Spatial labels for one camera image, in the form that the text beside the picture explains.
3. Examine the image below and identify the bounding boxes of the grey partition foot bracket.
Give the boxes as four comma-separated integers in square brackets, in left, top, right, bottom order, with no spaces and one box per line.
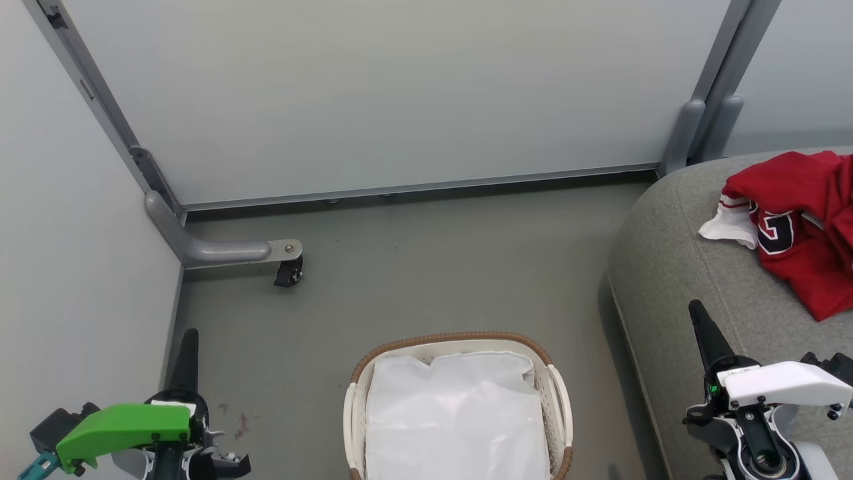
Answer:
[145,190,305,271]

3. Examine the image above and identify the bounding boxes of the black caster wheel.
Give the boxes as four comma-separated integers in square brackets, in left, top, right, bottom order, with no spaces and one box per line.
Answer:
[274,257,305,288]

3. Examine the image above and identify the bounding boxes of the grey partition base rail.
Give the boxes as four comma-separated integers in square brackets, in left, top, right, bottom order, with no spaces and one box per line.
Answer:
[182,162,662,213]

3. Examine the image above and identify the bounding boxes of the teal left camera connector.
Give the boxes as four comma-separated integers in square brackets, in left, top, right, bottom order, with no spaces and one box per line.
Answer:
[16,450,61,480]

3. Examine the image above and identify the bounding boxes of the grey slim partition post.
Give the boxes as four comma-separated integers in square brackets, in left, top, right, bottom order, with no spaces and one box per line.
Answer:
[22,0,185,222]

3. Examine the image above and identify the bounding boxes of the white woven laundry basket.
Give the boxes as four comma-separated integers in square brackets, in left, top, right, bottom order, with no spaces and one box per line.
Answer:
[343,331,574,480]

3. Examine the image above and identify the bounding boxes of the red and white jersey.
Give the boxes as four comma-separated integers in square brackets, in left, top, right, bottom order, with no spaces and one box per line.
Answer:
[698,150,853,323]

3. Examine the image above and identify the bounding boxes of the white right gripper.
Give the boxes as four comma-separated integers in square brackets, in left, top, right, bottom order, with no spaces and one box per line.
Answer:
[684,299,853,441]

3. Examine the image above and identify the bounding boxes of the white cloth basket liner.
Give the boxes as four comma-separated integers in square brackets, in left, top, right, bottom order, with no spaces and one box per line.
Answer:
[365,351,552,480]

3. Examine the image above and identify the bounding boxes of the grey fabric sofa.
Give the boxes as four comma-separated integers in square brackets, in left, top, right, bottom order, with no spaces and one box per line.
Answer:
[607,146,853,480]

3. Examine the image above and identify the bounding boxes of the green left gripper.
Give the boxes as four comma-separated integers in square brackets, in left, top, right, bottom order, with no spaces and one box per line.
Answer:
[56,327,209,475]

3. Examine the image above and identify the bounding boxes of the grey double partition post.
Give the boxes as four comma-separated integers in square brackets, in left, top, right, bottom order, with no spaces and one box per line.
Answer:
[658,0,782,177]

